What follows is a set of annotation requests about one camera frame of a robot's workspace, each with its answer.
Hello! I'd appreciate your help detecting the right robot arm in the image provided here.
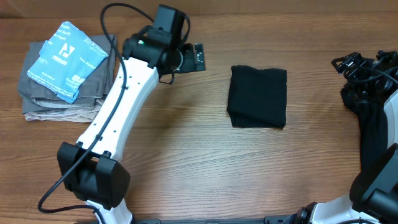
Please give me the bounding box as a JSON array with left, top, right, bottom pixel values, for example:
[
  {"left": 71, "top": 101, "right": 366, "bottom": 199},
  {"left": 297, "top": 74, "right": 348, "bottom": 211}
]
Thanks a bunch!
[{"left": 264, "top": 50, "right": 397, "bottom": 224}]

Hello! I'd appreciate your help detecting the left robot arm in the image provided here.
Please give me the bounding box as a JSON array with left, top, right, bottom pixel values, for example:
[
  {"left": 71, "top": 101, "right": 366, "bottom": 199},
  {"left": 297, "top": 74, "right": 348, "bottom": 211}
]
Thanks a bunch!
[{"left": 57, "top": 4, "right": 205, "bottom": 223}]

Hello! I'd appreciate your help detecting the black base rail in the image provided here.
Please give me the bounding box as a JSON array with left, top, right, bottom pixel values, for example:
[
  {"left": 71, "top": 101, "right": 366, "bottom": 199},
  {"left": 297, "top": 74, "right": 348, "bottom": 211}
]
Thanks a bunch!
[{"left": 74, "top": 215, "right": 290, "bottom": 224}]

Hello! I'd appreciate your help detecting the beige folded garment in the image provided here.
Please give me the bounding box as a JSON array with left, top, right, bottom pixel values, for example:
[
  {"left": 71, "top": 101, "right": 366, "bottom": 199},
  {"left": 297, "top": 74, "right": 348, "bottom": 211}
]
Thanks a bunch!
[{"left": 24, "top": 100, "right": 104, "bottom": 123}]

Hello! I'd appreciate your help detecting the black clothes pile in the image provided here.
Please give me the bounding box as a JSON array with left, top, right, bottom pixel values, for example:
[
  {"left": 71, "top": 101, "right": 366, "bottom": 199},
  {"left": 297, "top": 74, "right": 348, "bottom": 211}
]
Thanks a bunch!
[{"left": 340, "top": 84, "right": 397, "bottom": 171}]

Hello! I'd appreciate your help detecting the grey folded garment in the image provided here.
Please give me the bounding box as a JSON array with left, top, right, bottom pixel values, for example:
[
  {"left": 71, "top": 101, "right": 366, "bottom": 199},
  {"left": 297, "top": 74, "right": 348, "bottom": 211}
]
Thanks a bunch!
[{"left": 17, "top": 35, "right": 116, "bottom": 114}]

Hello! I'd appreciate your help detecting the black t-shirt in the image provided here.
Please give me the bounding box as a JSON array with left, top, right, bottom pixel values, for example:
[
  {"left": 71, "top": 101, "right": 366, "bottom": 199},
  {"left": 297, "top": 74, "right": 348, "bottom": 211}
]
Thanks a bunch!
[{"left": 227, "top": 65, "right": 287, "bottom": 129}]

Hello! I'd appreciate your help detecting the light blue folded garment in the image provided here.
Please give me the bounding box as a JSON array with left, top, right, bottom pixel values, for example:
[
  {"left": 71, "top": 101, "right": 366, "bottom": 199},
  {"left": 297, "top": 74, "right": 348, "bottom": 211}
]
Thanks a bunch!
[{"left": 27, "top": 21, "right": 109, "bottom": 103}]

